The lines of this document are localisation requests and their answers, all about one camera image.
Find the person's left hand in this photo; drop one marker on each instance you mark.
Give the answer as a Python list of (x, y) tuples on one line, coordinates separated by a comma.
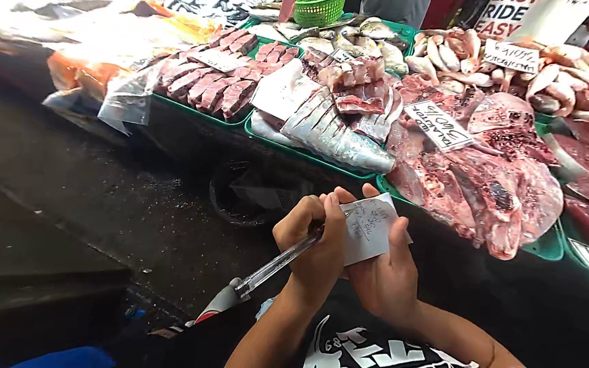
[(312, 255)]

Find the person's right hand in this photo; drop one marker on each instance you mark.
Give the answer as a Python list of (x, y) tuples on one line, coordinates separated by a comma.
[(389, 286)]

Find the person's left fingers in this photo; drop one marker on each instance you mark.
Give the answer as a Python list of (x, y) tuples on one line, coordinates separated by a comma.
[(297, 220)]

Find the person's right thumb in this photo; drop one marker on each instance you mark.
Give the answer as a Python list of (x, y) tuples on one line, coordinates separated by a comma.
[(400, 243)]

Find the person's left thumb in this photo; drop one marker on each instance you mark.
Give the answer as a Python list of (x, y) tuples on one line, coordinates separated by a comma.
[(334, 220)]

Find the person's right fingers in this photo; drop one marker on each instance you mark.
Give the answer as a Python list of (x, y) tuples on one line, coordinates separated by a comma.
[(370, 190)]

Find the white note paper with handwriting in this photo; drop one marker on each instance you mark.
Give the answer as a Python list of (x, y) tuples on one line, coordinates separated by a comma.
[(368, 230)]

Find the clear ballpoint pen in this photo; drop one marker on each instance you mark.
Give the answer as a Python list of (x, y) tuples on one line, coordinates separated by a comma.
[(279, 264)]

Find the person's left forearm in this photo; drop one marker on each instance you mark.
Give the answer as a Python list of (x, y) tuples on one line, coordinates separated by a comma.
[(274, 332)]

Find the person's right forearm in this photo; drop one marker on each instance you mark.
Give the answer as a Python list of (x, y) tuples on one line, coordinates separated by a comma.
[(453, 335)]

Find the large silver sliced fish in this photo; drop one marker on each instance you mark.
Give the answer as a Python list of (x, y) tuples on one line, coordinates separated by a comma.
[(335, 135)]

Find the dark round basin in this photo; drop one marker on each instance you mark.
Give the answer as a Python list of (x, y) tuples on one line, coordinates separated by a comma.
[(220, 204)]

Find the pile of pink fish heads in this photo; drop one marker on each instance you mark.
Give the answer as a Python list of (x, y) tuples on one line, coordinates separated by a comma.
[(478, 179)]

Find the person's body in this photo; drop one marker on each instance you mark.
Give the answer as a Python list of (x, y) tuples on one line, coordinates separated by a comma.
[(376, 352)]

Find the grey, white and red object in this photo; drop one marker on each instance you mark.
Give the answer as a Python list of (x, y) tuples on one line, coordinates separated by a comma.
[(220, 302)]

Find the pile of pink fish chunks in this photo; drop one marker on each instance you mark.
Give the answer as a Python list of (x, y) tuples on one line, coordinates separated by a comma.
[(353, 76)]

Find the blank white card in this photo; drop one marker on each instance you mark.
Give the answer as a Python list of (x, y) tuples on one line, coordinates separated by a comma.
[(276, 92)]

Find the pile of silver round fish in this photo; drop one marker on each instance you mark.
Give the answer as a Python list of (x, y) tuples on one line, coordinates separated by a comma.
[(391, 56)]

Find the pile of dark red fish slices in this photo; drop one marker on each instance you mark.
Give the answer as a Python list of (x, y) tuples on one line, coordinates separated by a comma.
[(212, 87)]

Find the green plastic basket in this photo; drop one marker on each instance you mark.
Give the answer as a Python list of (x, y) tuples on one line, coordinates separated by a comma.
[(319, 13)]

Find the clear plastic bag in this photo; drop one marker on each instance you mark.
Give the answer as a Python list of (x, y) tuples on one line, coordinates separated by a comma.
[(133, 97)]

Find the pile of small pinkish fish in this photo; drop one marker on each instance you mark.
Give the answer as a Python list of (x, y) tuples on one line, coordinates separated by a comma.
[(550, 92)]

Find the white bag with red-black lettering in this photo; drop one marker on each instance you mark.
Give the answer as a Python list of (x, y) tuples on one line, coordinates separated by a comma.
[(509, 18)]

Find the pile of small dark fish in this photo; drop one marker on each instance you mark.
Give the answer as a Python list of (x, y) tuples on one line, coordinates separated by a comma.
[(212, 7)]

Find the pile of orange fish pieces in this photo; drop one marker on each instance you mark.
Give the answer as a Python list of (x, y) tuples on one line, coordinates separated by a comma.
[(82, 71)]

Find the blue object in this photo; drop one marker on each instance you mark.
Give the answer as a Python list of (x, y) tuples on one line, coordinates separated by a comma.
[(69, 359)]

